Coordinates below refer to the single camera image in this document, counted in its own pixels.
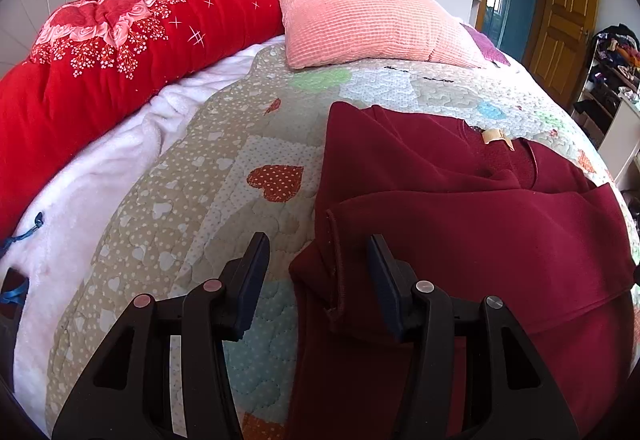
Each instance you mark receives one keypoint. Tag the maroon sweater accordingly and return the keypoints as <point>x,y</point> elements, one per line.
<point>465,230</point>

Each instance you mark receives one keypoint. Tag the purple cloth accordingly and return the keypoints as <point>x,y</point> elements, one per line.
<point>484,45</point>

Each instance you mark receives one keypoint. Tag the pink ribbed pillow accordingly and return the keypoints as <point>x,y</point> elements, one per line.
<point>365,15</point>

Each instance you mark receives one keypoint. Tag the blue ribbon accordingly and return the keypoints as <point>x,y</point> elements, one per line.
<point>22,230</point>

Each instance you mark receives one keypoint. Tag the patchwork heart quilt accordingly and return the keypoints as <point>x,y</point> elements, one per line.
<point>210,200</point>

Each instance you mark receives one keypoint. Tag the cluttered clothes rack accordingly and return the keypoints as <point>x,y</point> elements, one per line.
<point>607,75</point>

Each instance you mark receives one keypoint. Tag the white fleece blanket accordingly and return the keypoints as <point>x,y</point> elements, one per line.
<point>95,190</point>

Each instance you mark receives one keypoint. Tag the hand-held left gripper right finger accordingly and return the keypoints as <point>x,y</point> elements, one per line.
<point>386,285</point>

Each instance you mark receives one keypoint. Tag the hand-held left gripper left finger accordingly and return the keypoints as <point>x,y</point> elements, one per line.
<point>252,282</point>

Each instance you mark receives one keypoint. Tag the red floral comforter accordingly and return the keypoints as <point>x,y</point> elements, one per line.
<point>115,50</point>

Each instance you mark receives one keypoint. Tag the wooden door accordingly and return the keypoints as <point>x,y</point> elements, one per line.
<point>562,20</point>

